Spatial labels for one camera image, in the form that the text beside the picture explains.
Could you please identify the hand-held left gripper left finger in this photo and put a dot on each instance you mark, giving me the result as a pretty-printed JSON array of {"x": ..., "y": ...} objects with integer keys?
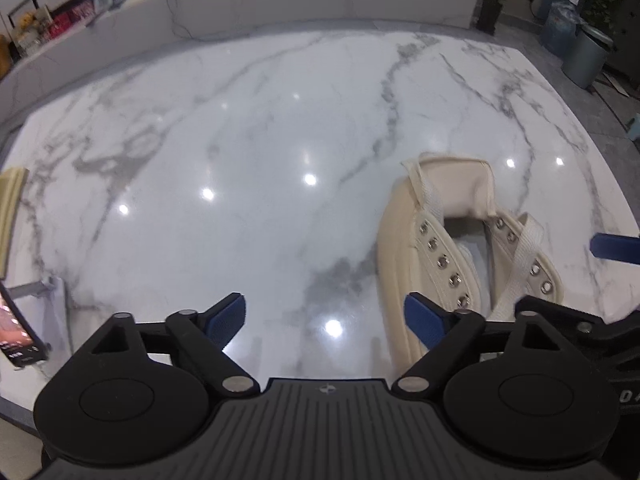
[{"x": 227, "y": 316}]

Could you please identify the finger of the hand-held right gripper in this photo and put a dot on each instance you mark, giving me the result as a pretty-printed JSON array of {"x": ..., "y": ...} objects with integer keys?
[
  {"x": 617, "y": 248},
  {"x": 550, "y": 312}
]

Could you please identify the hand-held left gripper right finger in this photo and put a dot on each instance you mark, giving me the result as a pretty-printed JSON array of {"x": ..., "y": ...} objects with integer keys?
[{"x": 422, "y": 316}]

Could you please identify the beige canvas shoe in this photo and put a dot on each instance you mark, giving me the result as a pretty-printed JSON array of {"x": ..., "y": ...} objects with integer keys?
[{"x": 400, "y": 240}]

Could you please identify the flat cardboard piece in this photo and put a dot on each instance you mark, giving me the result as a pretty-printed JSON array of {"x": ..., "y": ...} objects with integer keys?
[{"x": 612, "y": 87}]

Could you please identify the grey trash bin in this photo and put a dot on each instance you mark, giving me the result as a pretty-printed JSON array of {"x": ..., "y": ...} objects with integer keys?
[{"x": 585, "y": 60}]

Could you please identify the grey metal phone stand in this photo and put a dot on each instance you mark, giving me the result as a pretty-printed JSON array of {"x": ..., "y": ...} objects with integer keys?
[{"x": 30, "y": 288}]

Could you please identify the black smartphone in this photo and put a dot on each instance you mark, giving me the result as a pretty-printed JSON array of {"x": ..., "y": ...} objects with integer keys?
[{"x": 15, "y": 330}]

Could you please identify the blue plastic water jug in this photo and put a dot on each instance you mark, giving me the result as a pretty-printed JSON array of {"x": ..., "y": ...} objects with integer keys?
[{"x": 556, "y": 30}]

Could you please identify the beige foam board stack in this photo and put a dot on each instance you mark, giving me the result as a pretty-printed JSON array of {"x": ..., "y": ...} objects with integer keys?
[{"x": 10, "y": 220}]

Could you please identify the red box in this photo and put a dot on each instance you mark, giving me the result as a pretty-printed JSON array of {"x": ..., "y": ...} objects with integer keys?
[{"x": 61, "y": 25}]

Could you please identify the pink box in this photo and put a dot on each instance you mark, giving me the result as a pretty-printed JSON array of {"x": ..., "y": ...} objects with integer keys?
[{"x": 82, "y": 11}]

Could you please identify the colourful boxes on cabinet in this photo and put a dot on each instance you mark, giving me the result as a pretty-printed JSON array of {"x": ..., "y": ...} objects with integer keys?
[{"x": 27, "y": 22}]

